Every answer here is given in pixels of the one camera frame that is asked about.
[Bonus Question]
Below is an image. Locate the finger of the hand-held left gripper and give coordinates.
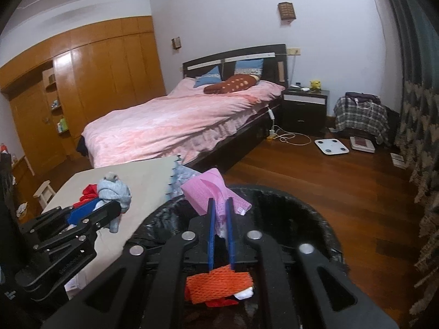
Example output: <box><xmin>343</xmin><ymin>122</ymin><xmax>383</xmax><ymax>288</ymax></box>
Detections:
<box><xmin>19</xmin><ymin>199</ymin><xmax>105</xmax><ymax>242</ymax></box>
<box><xmin>32</xmin><ymin>200</ymin><xmax>123</xmax><ymax>254</ymax></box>

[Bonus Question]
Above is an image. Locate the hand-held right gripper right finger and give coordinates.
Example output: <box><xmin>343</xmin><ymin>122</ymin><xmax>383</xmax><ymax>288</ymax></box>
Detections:
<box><xmin>224</xmin><ymin>197</ymin><xmax>400</xmax><ymax>329</ymax></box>

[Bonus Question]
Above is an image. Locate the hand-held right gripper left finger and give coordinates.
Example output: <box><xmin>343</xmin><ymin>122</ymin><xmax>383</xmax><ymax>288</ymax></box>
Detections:
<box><xmin>41</xmin><ymin>197</ymin><xmax>217</xmax><ymax>329</ymax></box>

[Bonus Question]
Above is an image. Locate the red plastic bag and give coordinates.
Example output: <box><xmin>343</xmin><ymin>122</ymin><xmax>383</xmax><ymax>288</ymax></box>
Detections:
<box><xmin>72</xmin><ymin>184</ymin><xmax>101</xmax><ymax>209</ymax></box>

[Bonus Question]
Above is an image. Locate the grey cloth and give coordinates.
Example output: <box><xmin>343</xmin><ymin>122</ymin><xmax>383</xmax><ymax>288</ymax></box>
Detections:
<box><xmin>97</xmin><ymin>171</ymin><xmax>133</xmax><ymax>234</ymax></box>

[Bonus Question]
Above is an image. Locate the orange foam net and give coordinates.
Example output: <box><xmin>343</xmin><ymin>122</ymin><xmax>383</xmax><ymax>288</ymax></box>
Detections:
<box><xmin>185</xmin><ymin>265</ymin><xmax>254</xmax><ymax>304</ymax></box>

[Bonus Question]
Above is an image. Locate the pink foam net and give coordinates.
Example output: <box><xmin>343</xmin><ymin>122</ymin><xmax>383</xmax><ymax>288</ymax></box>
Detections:
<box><xmin>181</xmin><ymin>168</ymin><xmax>252</xmax><ymax>240</ymax></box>

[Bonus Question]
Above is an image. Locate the red plastic wrap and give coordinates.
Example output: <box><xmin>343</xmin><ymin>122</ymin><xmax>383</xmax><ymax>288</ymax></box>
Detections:
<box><xmin>206</xmin><ymin>298</ymin><xmax>238</xmax><ymax>308</ymax></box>

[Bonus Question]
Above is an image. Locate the bin with black bag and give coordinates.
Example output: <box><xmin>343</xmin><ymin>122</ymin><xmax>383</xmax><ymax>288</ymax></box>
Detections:
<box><xmin>123</xmin><ymin>184</ymin><xmax>347</xmax><ymax>329</ymax></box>

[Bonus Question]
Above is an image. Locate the small wooden stool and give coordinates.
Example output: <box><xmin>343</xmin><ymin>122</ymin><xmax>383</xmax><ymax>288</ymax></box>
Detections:
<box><xmin>33</xmin><ymin>180</ymin><xmax>57</xmax><ymax>210</ymax></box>

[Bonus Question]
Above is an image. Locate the wooden desk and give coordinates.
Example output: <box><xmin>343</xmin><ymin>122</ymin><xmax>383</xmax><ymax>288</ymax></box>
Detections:
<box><xmin>12</xmin><ymin>156</ymin><xmax>36</xmax><ymax>209</ymax></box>

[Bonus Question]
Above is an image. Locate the blue quilted pad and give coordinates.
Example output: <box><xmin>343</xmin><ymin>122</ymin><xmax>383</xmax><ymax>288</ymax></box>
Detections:
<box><xmin>168</xmin><ymin>163</ymin><xmax>198</xmax><ymax>201</ymax></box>

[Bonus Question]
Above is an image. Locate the pink blanket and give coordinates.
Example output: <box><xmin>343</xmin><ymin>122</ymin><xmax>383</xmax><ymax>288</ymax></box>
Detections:
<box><xmin>81</xmin><ymin>75</ymin><xmax>286</xmax><ymax>167</ymax></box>

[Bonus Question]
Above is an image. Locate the white bathroom scale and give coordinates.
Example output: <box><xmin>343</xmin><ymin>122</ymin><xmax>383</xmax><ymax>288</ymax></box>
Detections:
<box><xmin>314</xmin><ymin>138</ymin><xmax>350</xmax><ymax>155</ymax></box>

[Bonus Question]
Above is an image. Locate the wooden wardrobe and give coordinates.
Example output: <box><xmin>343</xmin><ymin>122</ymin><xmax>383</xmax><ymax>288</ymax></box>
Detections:
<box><xmin>0</xmin><ymin>15</ymin><xmax>167</xmax><ymax>179</ymax></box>

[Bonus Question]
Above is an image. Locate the dark nightstand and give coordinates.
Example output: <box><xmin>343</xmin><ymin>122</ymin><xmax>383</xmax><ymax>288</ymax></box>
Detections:
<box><xmin>281</xmin><ymin>87</ymin><xmax>330</xmax><ymax>137</ymax></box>

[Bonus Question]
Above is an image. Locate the brown dotted pillow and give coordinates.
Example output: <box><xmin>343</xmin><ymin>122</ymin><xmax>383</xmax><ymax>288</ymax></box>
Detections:
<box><xmin>203</xmin><ymin>73</ymin><xmax>258</xmax><ymax>94</ymax></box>

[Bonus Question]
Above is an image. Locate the white scale with brown centre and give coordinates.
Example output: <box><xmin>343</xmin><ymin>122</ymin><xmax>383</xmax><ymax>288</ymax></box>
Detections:
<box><xmin>349</xmin><ymin>136</ymin><xmax>376</xmax><ymax>153</ymax></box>

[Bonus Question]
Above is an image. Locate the blue pillow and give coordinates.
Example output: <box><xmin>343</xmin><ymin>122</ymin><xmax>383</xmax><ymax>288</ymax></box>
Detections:
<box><xmin>234</xmin><ymin>58</ymin><xmax>264</xmax><ymax>76</ymax></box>
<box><xmin>193</xmin><ymin>66</ymin><xmax>222</xmax><ymax>88</ymax></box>

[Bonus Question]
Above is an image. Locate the plaid bag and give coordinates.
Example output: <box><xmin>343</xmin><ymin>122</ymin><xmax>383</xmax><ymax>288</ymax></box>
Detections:
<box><xmin>334</xmin><ymin>92</ymin><xmax>388</xmax><ymax>141</ymax></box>

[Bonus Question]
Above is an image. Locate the white booklet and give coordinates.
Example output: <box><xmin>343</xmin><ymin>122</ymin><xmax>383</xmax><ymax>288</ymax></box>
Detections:
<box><xmin>390</xmin><ymin>152</ymin><xmax>407</xmax><ymax>169</ymax></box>

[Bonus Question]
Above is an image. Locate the dark wooden bed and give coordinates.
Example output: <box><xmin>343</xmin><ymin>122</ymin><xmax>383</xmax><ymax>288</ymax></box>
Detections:
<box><xmin>77</xmin><ymin>44</ymin><xmax>288</xmax><ymax>175</ymax></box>

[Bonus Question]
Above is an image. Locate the black bag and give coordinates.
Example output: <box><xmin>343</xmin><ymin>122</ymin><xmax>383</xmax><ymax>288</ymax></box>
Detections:
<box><xmin>386</xmin><ymin>106</ymin><xmax>400</xmax><ymax>144</ymax></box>

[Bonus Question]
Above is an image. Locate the patterned dark curtain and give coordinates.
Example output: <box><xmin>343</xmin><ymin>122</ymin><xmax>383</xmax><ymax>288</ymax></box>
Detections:
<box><xmin>377</xmin><ymin>0</ymin><xmax>439</xmax><ymax>329</ymax></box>

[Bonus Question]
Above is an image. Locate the white cable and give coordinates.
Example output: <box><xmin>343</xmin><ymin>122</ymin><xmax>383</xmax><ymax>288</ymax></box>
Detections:
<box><xmin>271</xmin><ymin>123</ymin><xmax>321</xmax><ymax>146</ymax></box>

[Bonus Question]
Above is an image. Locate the large wall lamp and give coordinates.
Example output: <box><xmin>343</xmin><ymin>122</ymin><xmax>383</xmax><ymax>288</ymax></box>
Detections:
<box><xmin>278</xmin><ymin>2</ymin><xmax>296</xmax><ymax>21</ymax></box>

